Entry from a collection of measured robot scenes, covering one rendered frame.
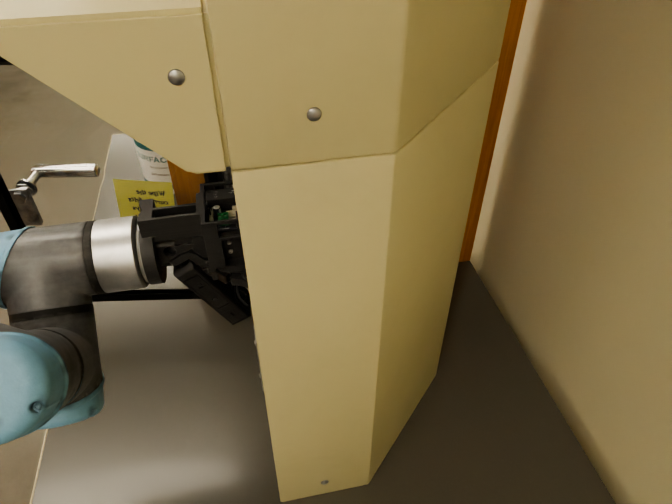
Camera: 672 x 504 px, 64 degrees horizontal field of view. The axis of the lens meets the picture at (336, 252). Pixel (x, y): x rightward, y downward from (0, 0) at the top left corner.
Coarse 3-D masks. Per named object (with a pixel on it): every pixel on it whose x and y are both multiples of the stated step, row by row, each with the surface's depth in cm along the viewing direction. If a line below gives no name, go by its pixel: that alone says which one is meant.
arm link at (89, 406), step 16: (16, 320) 50; (32, 320) 49; (48, 320) 50; (64, 320) 50; (80, 320) 52; (80, 336) 51; (96, 336) 54; (80, 352) 47; (96, 352) 53; (96, 368) 52; (96, 384) 52; (80, 400) 50; (96, 400) 52; (64, 416) 49; (80, 416) 50
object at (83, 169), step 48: (0, 96) 62; (48, 96) 62; (0, 144) 66; (48, 144) 66; (96, 144) 66; (48, 192) 70; (96, 192) 71; (144, 192) 71; (192, 192) 71; (144, 288) 82
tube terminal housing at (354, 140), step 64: (256, 0) 28; (320, 0) 29; (384, 0) 29; (448, 0) 34; (256, 64) 30; (320, 64) 31; (384, 64) 32; (448, 64) 38; (256, 128) 33; (320, 128) 34; (384, 128) 35; (448, 128) 43; (256, 192) 36; (320, 192) 37; (384, 192) 38; (448, 192) 50; (256, 256) 39; (320, 256) 40; (384, 256) 42; (448, 256) 59; (256, 320) 44; (320, 320) 45; (384, 320) 47; (320, 384) 51; (384, 384) 56; (320, 448) 59; (384, 448) 67
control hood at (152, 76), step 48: (0, 0) 29; (48, 0) 29; (96, 0) 29; (144, 0) 29; (192, 0) 29; (0, 48) 27; (48, 48) 27; (96, 48) 28; (144, 48) 28; (192, 48) 29; (96, 96) 30; (144, 96) 30; (192, 96) 31; (144, 144) 32; (192, 144) 32
